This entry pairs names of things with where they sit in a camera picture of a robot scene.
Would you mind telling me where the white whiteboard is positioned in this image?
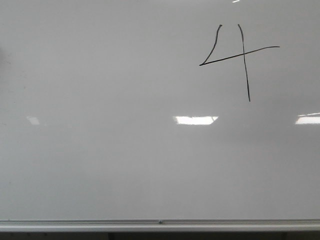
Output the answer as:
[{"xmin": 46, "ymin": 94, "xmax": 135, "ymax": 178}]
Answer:
[{"xmin": 0, "ymin": 0, "xmax": 320, "ymax": 220}]

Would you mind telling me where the aluminium whiteboard tray rail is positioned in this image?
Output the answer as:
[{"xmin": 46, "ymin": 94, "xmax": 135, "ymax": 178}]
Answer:
[{"xmin": 0, "ymin": 219, "xmax": 320, "ymax": 233}]

